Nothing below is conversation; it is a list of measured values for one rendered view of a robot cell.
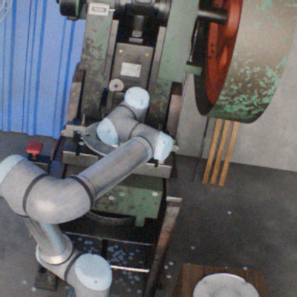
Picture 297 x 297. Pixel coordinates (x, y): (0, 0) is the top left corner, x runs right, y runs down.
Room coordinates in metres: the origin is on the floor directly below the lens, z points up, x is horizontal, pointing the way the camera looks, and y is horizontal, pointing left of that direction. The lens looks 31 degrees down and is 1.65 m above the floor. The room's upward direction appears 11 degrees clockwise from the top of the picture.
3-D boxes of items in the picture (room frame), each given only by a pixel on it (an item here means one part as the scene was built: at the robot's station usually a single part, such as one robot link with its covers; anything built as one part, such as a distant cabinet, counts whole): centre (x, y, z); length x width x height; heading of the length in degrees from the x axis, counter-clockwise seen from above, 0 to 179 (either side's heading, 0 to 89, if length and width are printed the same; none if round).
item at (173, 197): (1.81, -0.11, 0.45); 0.92 x 0.12 x 0.90; 6
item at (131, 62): (1.61, 0.14, 1.04); 0.17 x 0.15 x 0.30; 6
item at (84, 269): (0.91, 0.11, 0.62); 0.13 x 0.12 x 0.14; 63
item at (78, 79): (1.76, 0.43, 0.45); 0.92 x 0.12 x 0.90; 6
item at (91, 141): (1.52, 0.13, 0.78); 0.29 x 0.29 x 0.01
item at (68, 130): (1.63, 0.31, 0.76); 0.17 x 0.06 x 0.10; 96
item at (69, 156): (1.65, 0.15, 0.68); 0.45 x 0.30 x 0.06; 96
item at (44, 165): (1.39, 0.43, 0.62); 0.10 x 0.06 x 0.20; 96
